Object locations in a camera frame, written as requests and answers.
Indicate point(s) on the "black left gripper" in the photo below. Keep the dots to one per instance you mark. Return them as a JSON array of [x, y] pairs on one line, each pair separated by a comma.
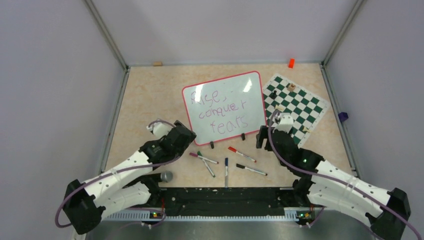
[[191, 138]]

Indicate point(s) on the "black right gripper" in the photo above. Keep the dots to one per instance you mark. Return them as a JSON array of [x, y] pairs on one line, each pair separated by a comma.
[[263, 134]]

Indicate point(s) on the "purple cap whiteboard marker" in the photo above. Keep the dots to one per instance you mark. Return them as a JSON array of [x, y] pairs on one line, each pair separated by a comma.
[[203, 158]]

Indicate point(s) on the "pink framed whiteboard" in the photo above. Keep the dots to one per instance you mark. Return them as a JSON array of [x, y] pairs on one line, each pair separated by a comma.
[[225, 108]]

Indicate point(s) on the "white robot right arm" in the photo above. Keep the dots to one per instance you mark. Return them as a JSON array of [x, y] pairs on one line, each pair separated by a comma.
[[385, 213]]

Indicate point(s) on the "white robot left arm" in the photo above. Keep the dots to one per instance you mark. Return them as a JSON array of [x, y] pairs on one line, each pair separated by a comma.
[[87, 203]]

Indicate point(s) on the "green cap whiteboard marker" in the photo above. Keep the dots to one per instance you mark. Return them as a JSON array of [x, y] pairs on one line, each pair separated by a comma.
[[206, 164]]

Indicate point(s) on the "red cap whiteboard marker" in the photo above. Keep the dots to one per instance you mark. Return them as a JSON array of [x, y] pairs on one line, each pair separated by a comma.
[[241, 154]]

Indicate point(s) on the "black cap whiteboard marker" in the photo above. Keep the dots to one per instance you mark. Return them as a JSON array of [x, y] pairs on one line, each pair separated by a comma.
[[251, 169]]

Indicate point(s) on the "blue cap whiteboard marker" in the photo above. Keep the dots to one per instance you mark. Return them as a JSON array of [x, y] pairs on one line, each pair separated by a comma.
[[226, 173]]

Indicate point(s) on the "white chess piece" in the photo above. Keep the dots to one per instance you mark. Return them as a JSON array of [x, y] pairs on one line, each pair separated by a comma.
[[307, 130], [279, 108]]

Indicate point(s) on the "black grey microphone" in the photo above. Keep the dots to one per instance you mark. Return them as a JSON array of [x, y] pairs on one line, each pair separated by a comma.
[[165, 176]]

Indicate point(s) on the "green white chessboard mat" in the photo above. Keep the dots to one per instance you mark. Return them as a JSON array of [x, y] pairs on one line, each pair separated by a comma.
[[306, 108]]

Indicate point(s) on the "wooden cube on chessboard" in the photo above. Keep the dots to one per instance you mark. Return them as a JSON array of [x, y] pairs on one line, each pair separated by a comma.
[[291, 87]]

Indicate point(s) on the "orange block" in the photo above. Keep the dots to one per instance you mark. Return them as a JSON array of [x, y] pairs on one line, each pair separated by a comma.
[[291, 63]]

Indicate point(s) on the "wooden cork piece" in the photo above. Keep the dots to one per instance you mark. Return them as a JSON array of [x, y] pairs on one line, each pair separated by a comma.
[[157, 64]]

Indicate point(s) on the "purple block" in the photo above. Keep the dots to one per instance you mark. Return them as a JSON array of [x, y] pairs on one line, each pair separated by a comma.
[[343, 116]]

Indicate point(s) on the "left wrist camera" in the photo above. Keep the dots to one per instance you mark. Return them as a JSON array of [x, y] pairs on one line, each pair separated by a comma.
[[159, 128]]

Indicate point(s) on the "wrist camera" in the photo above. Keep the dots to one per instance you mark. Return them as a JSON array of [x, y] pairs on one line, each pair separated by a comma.
[[159, 128], [284, 122]]

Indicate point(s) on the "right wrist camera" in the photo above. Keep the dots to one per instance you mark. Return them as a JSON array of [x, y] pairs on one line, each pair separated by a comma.
[[284, 122]]

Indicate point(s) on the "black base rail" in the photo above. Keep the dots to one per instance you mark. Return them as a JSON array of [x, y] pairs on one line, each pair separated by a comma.
[[235, 204]]

